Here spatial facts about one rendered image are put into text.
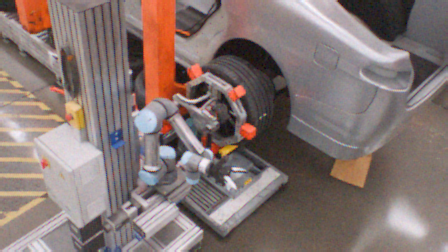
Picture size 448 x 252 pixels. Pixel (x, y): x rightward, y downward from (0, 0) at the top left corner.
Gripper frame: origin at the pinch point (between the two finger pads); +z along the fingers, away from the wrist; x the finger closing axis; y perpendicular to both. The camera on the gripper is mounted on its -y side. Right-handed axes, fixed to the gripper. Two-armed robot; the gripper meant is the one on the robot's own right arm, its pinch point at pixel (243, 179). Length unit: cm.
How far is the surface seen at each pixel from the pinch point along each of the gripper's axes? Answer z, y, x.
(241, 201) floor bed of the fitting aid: -27, 104, -94
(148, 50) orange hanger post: -113, -7, -78
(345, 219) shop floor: 53, 107, -128
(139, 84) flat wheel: -152, 57, -126
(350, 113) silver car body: 32, -6, -94
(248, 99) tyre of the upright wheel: -35, 6, -85
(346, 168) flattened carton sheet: 37, 99, -184
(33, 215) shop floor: -163, 125, -4
